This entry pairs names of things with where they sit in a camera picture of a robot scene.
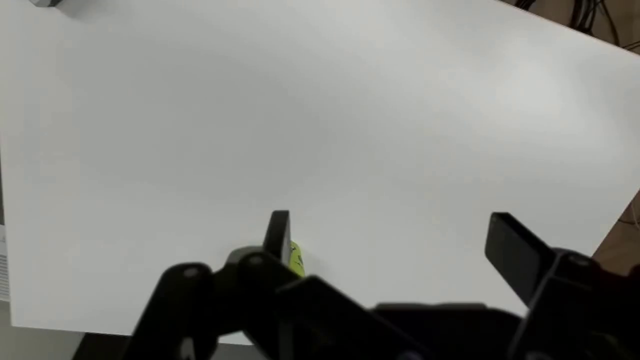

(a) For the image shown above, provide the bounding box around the lime green printed cup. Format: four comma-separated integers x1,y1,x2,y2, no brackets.
288,238,309,278

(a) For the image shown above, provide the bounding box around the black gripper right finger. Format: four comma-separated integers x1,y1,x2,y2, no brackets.
485,210,640,360

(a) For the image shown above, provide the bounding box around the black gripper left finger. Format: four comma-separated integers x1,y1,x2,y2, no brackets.
122,210,429,360

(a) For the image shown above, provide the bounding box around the black camera tripod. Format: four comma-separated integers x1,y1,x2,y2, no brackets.
513,0,624,37

